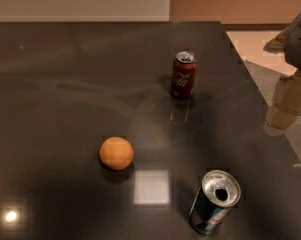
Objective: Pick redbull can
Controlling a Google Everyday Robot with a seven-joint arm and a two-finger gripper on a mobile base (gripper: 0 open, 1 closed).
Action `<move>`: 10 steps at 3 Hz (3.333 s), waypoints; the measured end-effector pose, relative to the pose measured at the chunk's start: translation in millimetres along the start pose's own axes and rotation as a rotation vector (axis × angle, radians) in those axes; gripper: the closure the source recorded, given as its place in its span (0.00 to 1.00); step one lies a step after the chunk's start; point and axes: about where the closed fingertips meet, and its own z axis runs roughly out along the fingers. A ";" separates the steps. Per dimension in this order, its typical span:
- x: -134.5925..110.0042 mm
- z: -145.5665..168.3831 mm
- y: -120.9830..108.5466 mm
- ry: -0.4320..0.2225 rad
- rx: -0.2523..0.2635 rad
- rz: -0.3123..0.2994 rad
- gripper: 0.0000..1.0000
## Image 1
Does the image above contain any red coca-cola can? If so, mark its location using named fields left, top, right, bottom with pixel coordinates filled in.
left=170, top=51, right=198, bottom=99

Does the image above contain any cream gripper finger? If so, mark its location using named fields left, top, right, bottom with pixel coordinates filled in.
left=263, top=27, right=289, bottom=54
left=264, top=70, right=301, bottom=136

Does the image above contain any blue silver redbull can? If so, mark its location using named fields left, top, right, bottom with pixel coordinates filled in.
left=189, top=170, right=241, bottom=235

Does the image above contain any orange ball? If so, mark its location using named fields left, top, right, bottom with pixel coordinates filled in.
left=99, top=137, right=134, bottom=170

